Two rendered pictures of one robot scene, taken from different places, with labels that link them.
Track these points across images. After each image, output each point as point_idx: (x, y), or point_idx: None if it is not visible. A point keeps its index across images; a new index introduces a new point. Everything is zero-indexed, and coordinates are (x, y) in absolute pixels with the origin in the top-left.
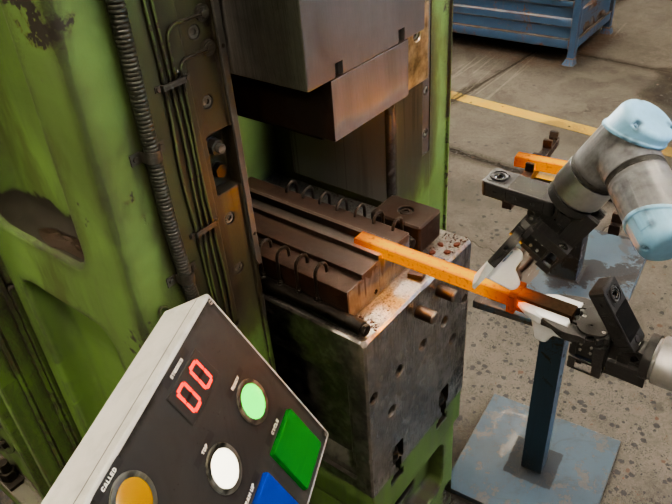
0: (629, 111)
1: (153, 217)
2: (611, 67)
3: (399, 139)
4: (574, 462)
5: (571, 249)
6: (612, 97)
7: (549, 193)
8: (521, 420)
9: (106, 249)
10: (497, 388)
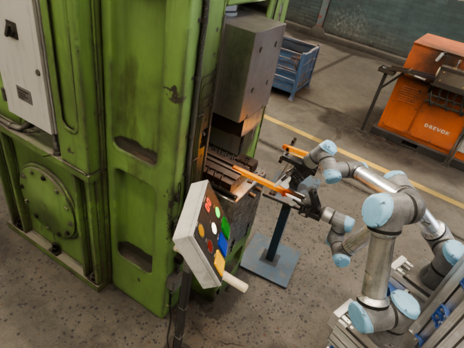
0: (326, 143)
1: (185, 154)
2: (307, 103)
3: (246, 134)
4: (284, 258)
5: (305, 178)
6: (306, 117)
7: (302, 161)
8: (266, 242)
9: (170, 162)
10: (257, 230)
